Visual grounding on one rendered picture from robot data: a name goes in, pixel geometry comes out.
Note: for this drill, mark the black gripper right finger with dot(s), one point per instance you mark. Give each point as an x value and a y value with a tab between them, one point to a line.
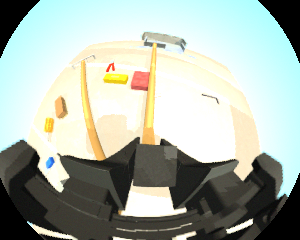
193	174

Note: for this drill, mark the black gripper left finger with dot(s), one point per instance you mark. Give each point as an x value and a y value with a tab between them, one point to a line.
115	173

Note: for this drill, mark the long wooden-handled rake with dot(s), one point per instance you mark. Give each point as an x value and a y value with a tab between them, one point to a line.
87	110

